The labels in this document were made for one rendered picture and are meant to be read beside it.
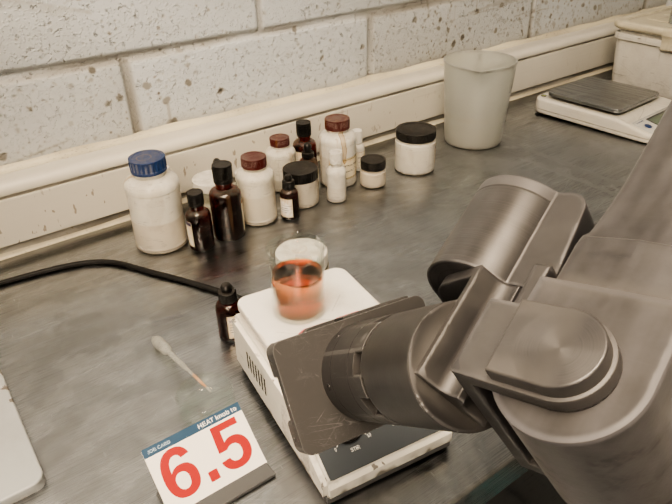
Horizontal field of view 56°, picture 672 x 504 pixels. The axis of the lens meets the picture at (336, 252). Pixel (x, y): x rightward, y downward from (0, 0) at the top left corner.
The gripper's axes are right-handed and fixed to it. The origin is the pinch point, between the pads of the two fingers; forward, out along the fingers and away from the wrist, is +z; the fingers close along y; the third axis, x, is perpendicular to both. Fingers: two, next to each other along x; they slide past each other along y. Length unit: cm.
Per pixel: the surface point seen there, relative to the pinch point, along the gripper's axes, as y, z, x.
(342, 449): -2.6, 6.6, 7.2
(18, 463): 21.3, 20.3, 0.4
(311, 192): -23, 43, -21
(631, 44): -108, 48, -38
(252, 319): -0.7, 14.1, -5.3
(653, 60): -109, 45, -33
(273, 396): 0.1, 12.3, 1.8
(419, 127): -45, 42, -28
